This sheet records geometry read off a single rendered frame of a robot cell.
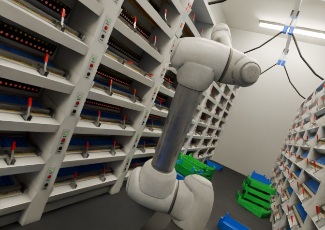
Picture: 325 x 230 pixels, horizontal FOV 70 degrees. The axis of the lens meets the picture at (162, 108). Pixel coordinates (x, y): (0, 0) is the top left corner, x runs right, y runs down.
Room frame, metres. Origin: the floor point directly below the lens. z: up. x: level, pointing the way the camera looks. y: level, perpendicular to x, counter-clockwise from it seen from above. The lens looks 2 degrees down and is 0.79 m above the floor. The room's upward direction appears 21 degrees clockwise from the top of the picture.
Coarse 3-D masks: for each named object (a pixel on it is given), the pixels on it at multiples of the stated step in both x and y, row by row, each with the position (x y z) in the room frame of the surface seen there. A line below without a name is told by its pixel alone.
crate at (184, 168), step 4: (180, 156) 2.02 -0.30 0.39; (184, 160) 2.00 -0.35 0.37; (176, 164) 1.82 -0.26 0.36; (180, 164) 2.02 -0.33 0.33; (184, 164) 1.99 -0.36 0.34; (188, 164) 1.97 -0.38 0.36; (176, 168) 1.81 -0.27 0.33; (180, 168) 1.78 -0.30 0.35; (184, 168) 1.76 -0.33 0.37; (188, 168) 1.96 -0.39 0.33; (196, 168) 1.91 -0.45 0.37; (180, 172) 1.77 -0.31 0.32; (184, 172) 1.75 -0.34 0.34; (188, 172) 1.73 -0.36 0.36; (192, 172) 1.71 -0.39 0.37; (196, 172) 1.71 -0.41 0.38; (204, 172) 1.86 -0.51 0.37; (204, 176) 1.82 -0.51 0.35
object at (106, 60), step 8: (112, 48) 1.45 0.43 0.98; (104, 56) 1.16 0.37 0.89; (104, 64) 1.20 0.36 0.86; (112, 64) 1.24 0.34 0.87; (120, 64) 1.29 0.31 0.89; (136, 64) 1.73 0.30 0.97; (128, 72) 1.39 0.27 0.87; (136, 72) 1.45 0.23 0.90; (152, 72) 1.72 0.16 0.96; (144, 80) 1.57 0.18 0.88; (152, 80) 1.71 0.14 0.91
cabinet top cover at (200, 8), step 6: (198, 0) 1.97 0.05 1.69; (204, 0) 1.95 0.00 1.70; (192, 6) 2.12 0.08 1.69; (198, 6) 2.07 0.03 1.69; (204, 6) 2.03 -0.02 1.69; (192, 12) 2.24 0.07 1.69; (198, 12) 2.19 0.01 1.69; (204, 12) 2.14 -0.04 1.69; (210, 12) 2.15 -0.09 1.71; (198, 18) 2.33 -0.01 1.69; (204, 18) 2.28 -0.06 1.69; (210, 18) 2.22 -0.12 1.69
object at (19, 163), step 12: (0, 132) 1.01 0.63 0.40; (12, 132) 1.06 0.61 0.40; (0, 144) 0.96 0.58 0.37; (12, 144) 0.93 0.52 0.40; (24, 144) 1.06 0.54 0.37; (36, 144) 1.10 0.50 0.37; (0, 156) 0.93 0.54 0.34; (12, 156) 0.93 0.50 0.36; (24, 156) 1.01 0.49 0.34; (36, 156) 1.06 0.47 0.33; (48, 156) 1.06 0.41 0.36; (0, 168) 0.88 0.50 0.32; (12, 168) 0.92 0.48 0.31; (24, 168) 0.98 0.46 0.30; (36, 168) 1.03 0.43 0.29
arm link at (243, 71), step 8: (232, 48) 0.82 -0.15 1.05; (232, 56) 0.79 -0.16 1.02; (240, 56) 0.79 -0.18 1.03; (232, 64) 0.78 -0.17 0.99; (240, 64) 0.76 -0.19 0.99; (248, 64) 0.75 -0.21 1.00; (256, 64) 0.76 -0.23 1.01; (224, 72) 0.79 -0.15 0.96; (232, 72) 0.79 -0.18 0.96; (240, 72) 0.76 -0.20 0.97; (248, 72) 0.76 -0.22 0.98; (256, 72) 0.76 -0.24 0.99; (224, 80) 0.82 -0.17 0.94; (232, 80) 0.80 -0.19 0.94; (240, 80) 0.77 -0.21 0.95; (248, 80) 0.76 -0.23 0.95; (256, 80) 0.78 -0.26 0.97
